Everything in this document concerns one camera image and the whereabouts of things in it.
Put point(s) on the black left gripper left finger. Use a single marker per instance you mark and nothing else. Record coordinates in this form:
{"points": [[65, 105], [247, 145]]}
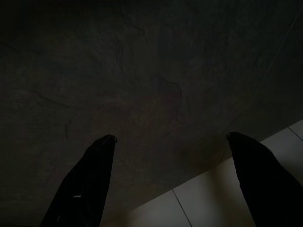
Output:
{"points": [[85, 184]]}

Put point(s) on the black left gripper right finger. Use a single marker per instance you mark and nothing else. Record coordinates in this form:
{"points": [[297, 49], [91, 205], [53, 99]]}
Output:
{"points": [[265, 184]]}

